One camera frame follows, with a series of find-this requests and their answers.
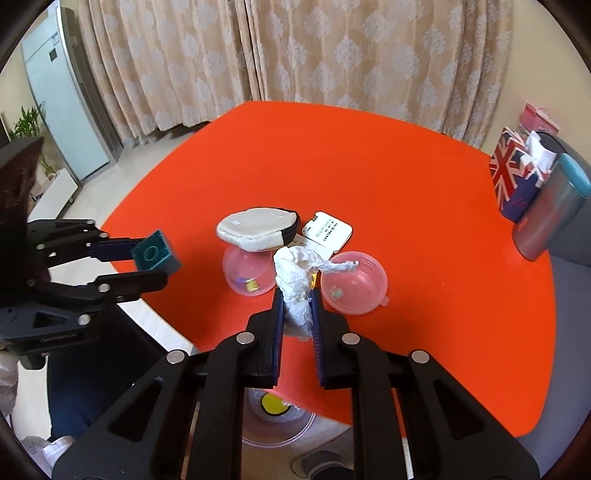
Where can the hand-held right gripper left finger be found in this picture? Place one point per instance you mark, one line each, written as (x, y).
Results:
(277, 323)

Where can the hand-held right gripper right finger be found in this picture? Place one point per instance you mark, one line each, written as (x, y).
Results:
(317, 332)

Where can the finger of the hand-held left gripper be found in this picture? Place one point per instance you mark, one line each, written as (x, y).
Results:
(113, 249)
(134, 284)

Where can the teal toy block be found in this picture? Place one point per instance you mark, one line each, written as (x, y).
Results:
(154, 254)

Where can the small yellow patterned block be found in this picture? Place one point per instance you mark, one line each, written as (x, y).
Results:
(250, 285)

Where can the clear plastic container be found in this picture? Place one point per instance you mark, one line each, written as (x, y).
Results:
(355, 286)
(249, 274)

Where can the white zip pouch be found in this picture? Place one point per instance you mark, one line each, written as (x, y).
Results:
(256, 226)

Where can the clear plastic trash bin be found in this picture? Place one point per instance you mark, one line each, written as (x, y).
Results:
(277, 429)

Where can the white low cabinet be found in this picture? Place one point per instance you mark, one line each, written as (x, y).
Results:
(55, 189)

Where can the green potted plant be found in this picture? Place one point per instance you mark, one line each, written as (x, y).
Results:
(27, 122)

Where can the yellow plastic piece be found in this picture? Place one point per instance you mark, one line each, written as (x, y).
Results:
(274, 404)

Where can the white flat box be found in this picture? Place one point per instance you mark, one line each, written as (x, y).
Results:
(302, 242)

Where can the pale blue refrigerator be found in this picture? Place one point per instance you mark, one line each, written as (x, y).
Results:
(60, 106)

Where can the white small device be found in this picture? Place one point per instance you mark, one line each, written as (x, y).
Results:
(330, 230)

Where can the person's left leg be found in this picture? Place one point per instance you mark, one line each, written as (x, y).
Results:
(92, 392)

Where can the grey right slipper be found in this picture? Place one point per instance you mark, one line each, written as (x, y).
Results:
(318, 461)

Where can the union jack tissue box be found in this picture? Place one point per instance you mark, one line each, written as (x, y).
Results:
(508, 170)

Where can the beige patterned curtain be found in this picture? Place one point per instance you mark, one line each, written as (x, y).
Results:
(277, 55)

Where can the grey sofa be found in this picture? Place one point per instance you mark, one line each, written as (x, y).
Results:
(572, 323)

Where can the grey teal tumbler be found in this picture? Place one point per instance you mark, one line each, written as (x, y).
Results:
(549, 212)

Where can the white tissue paper in bag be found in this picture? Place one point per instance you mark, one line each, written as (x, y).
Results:
(540, 150)

